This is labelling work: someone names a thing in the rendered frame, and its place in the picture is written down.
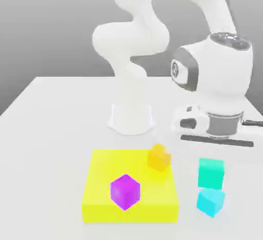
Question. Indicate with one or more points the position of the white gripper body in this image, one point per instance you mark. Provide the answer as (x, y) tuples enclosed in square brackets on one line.
[(217, 140)]

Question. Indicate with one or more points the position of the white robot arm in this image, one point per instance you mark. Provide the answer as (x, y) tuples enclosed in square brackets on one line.
[(131, 38)]

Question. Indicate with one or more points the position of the small green cube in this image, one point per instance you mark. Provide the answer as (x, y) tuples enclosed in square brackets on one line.
[(210, 174)]

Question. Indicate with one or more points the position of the small orange cube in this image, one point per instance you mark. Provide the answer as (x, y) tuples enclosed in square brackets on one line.
[(158, 158)]

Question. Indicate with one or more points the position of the small cyan cube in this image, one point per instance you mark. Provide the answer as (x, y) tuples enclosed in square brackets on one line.
[(209, 203)]

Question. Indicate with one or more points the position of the small purple cube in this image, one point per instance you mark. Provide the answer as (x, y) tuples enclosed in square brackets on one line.
[(125, 191)]

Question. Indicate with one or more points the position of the large yellow box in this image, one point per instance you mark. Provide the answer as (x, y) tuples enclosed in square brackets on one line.
[(106, 182)]

